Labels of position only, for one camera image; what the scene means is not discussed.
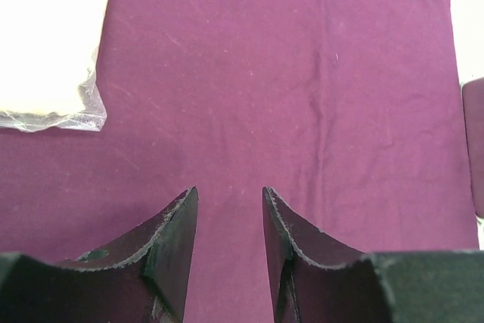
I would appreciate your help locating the white gauze packet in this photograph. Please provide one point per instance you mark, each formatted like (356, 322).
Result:
(49, 54)

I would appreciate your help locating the purple cloth mat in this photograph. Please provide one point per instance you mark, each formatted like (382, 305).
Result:
(349, 109)

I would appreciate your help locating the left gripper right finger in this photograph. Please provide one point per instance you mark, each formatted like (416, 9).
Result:
(314, 277)

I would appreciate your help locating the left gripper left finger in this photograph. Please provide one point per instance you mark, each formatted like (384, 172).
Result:
(141, 276)

